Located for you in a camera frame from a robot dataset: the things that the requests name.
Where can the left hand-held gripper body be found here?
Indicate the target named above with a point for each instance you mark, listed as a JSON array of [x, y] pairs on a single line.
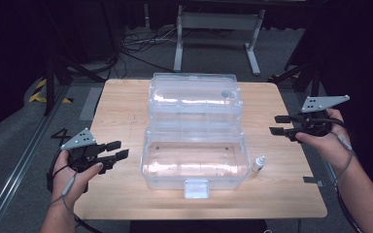
[[81, 139]]

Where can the person's right hand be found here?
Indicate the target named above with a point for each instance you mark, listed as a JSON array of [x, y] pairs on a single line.
[[332, 147]]

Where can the black metal stand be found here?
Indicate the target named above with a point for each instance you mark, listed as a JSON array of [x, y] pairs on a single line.
[[314, 84], [50, 84]]

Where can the white metal desk frame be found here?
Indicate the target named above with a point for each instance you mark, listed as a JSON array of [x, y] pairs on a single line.
[[218, 21]]

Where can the small white bottle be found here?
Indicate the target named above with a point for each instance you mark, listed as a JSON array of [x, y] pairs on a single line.
[[258, 164]]

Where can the person's left hand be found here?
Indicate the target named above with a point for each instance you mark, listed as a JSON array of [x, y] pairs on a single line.
[[81, 181]]

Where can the aluminium floor rail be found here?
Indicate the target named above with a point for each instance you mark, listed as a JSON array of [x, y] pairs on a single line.
[[19, 168], [330, 170]]

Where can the clear plastic storage box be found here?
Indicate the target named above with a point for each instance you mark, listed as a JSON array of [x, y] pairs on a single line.
[[194, 161]]

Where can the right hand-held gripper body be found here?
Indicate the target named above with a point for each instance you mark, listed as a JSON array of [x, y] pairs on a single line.
[[320, 103]]

